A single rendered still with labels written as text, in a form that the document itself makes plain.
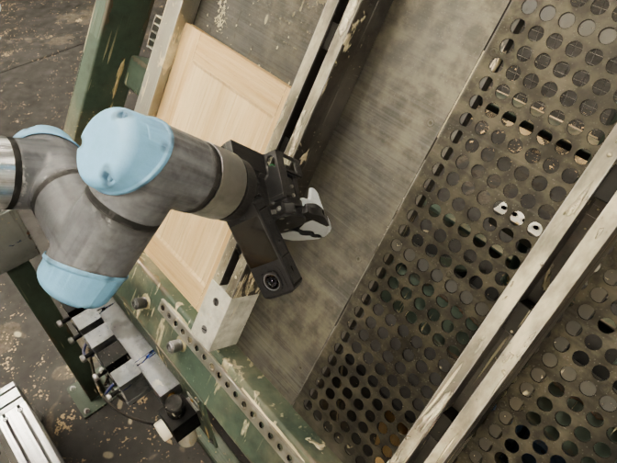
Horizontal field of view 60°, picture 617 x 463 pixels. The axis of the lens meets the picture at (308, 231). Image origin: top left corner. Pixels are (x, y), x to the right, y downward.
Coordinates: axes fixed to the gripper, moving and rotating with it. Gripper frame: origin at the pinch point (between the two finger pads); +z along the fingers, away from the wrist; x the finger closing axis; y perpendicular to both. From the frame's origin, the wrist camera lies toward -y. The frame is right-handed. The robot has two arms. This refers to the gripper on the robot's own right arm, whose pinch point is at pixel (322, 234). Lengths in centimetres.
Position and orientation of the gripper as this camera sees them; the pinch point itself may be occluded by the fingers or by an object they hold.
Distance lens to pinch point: 73.4
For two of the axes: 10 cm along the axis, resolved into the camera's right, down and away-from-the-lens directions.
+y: -1.9, -9.3, 3.1
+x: -8.2, 3.2, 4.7
